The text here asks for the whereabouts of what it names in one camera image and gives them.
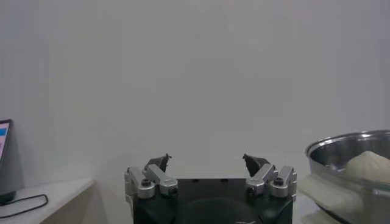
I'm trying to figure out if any black-tipped left gripper left finger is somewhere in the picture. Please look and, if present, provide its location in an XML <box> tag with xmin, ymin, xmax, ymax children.
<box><xmin>124</xmin><ymin>153</ymin><xmax>179</xmax><ymax>200</ymax></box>

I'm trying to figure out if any black-tipped left gripper right finger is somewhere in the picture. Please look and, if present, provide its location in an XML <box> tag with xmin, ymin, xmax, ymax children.
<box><xmin>242</xmin><ymin>153</ymin><xmax>298</xmax><ymax>201</ymax></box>

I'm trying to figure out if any white steamed baozi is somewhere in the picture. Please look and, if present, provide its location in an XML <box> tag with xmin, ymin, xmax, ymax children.
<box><xmin>345</xmin><ymin>150</ymin><xmax>390</xmax><ymax>185</ymax></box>

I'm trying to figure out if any stainless steel steamer basket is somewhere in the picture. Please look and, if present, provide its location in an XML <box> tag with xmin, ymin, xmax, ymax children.
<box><xmin>305</xmin><ymin>130</ymin><xmax>390</xmax><ymax>195</ymax></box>

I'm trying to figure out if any white electric cooker base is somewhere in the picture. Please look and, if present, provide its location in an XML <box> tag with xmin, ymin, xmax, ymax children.
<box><xmin>297</xmin><ymin>173</ymin><xmax>390</xmax><ymax>224</ymax></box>

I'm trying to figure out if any dark framed computer monitor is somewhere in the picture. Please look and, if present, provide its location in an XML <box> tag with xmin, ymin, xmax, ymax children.
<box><xmin>0</xmin><ymin>118</ymin><xmax>16</xmax><ymax>205</ymax></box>

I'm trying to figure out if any white side desk with cable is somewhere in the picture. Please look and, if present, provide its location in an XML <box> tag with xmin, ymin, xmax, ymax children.
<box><xmin>0</xmin><ymin>178</ymin><xmax>95</xmax><ymax>224</ymax></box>

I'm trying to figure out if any black looped cable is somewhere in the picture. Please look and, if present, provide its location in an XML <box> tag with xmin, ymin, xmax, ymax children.
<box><xmin>0</xmin><ymin>194</ymin><xmax>49</xmax><ymax>219</ymax></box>

